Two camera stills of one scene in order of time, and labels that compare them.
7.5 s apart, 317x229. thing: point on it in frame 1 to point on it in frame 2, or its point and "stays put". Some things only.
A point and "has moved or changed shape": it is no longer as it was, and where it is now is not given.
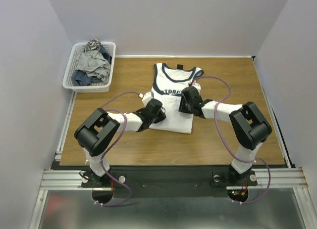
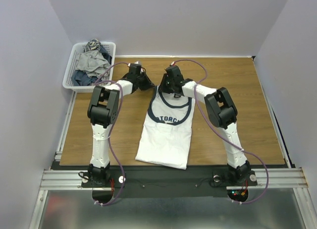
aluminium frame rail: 61,180 stays put
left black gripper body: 159,118 to 144,83
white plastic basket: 77,50 stays put
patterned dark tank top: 92,44 stays put
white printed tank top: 168,85 has moved or changed shape
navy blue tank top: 80,78 stays put
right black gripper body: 183,106 to 167,86
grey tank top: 93,64 stays put
